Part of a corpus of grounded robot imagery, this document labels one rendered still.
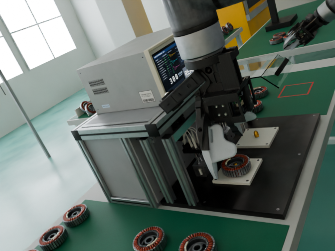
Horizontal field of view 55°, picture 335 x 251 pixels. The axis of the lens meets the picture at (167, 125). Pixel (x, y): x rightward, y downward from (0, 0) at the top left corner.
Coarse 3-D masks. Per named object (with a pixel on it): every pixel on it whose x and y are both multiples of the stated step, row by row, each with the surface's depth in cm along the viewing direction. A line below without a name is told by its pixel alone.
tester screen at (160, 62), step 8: (168, 48) 114; (176, 48) 118; (160, 56) 110; (168, 56) 114; (176, 56) 117; (160, 64) 109; (168, 64) 113; (176, 64) 117; (184, 64) 121; (160, 72) 109; (168, 72) 113; (176, 72) 117; (168, 80) 113; (168, 88) 112
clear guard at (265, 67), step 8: (272, 56) 137; (280, 56) 136; (240, 64) 144; (248, 64) 139; (256, 64) 135; (264, 64) 131; (272, 64) 129; (280, 64) 132; (288, 64) 134; (248, 72) 129; (256, 72) 126; (264, 72) 123; (272, 72) 125; (288, 72) 129; (272, 80) 121; (280, 80) 123
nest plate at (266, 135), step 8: (248, 128) 148; (256, 128) 145; (264, 128) 143; (272, 128) 140; (248, 136) 142; (264, 136) 137; (272, 136) 134; (240, 144) 138; (248, 144) 136; (256, 144) 133; (264, 144) 131
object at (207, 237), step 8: (200, 232) 99; (184, 240) 98; (192, 240) 97; (200, 240) 97; (208, 240) 94; (184, 248) 95; (192, 248) 95; (200, 248) 94; (208, 248) 92; (216, 248) 93
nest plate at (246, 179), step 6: (252, 162) 123; (258, 162) 121; (252, 168) 119; (258, 168) 119; (222, 174) 123; (246, 174) 117; (252, 174) 116; (216, 180) 121; (222, 180) 119; (228, 180) 118; (234, 180) 117; (240, 180) 115; (246, 180) 114; (252, 180) 115
